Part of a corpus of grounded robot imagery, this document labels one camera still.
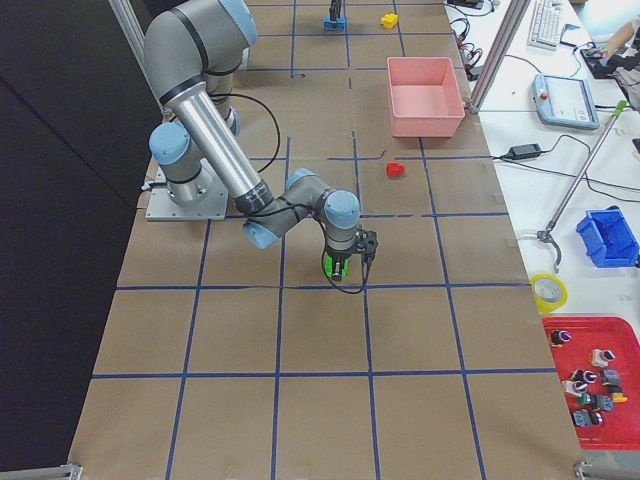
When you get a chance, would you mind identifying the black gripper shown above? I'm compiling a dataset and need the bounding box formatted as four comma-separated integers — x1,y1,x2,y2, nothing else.
324,223,362,281

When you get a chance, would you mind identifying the green toy block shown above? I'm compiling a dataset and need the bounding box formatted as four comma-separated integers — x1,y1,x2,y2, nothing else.
323,255,349,281

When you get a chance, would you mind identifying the blue toy block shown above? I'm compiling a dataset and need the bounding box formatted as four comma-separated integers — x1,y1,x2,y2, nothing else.
323,16,346,31

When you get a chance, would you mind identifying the yellow toy block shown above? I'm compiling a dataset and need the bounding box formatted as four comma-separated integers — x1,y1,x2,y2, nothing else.
380,13,399,29

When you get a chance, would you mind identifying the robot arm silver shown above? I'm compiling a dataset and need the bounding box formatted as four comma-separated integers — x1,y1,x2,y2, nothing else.
143,1,377,281

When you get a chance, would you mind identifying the pink plastic box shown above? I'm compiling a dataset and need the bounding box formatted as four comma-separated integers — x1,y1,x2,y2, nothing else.
387,57,465,138

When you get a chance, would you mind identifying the person hand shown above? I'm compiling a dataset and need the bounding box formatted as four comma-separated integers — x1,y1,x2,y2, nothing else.
602,17,639,58

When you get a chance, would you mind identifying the red toy block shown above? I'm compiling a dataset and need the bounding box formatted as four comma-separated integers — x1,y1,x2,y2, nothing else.
385,162,405,179

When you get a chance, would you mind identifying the reach grabber tool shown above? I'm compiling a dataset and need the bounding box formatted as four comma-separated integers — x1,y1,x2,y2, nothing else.
536,99,629,274

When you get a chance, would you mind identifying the white keyboard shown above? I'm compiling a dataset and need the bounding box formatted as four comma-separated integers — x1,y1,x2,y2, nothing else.
527,0,563,50

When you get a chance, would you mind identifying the black power adapter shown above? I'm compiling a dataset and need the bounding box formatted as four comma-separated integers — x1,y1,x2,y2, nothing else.
505,143,543,160

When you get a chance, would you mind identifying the yellow tape roll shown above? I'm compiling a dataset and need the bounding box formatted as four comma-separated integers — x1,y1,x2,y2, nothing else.
530,273,568,315

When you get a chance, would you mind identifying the robot teach pendant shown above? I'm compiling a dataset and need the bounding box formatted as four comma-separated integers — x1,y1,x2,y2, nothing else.
532,74,600,130

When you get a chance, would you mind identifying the blue storage bin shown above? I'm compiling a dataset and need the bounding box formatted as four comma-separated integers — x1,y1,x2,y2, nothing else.
576,206,639,268

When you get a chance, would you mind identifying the black game controller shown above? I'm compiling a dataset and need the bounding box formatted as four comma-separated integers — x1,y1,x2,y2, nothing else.
580,48,625,79

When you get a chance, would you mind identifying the red tray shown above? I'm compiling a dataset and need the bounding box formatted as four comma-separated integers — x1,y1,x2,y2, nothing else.
543,316,639,450

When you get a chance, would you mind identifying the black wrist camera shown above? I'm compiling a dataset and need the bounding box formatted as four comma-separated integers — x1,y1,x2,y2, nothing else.
357,229,378,264

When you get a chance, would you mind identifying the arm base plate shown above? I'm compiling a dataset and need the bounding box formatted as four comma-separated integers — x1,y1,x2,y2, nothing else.
145,158,228,221

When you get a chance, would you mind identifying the aluminium frame post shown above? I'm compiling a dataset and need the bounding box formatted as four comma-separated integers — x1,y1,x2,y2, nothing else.
466,0,530,114

